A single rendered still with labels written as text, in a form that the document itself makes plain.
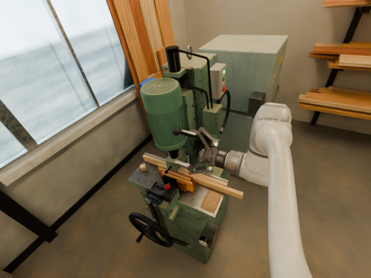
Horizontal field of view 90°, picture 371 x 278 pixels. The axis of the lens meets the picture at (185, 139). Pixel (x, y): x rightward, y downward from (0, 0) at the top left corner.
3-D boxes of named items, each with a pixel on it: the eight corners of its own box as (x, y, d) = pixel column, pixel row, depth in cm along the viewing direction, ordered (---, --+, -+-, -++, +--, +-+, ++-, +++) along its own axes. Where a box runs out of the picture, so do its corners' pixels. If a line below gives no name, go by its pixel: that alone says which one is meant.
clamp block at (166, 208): (147, 207, 107) (143, 199, 101) (160, 189, 115) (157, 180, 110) (169, 218, 101) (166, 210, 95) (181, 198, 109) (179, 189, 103)
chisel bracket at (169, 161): (167, 170, 112) (164, 160, 106) (179, 154, 120) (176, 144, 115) (178, 174, 108) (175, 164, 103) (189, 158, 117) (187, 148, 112)
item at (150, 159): (144, 160, 132) (142, 155, 128) (146, 159, 133) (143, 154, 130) (226, 190, 106) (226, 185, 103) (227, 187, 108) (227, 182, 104)
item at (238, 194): (158, 169, 124) (157, 164, 122) (160, 166, 126) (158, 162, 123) (241, 199, 101) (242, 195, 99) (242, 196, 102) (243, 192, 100)
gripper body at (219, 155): (226, 169, 76) (205, 162, 79) (232, 149, 75) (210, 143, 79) (222, 171, 69) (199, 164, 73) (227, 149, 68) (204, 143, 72)
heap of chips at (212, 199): (199, 207, 100) (199, 205, 98) (208, 189, 108) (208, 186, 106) (214, 214, 97) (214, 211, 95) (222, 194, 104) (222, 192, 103)
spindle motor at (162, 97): (148, 146, 98) (130, 92, 78) (166, 127, 109) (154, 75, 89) (176, 155, 90) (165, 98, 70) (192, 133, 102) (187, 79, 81)
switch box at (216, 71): (209, 98, 104) (208, 69, 94) (215, 90, 110) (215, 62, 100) (220, 99, 102) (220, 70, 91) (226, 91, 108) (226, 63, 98)
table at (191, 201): (120, 196, 118) (116, 191, 115) (148, 162, 138) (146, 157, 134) (208, 240, 93) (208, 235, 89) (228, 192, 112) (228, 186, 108)
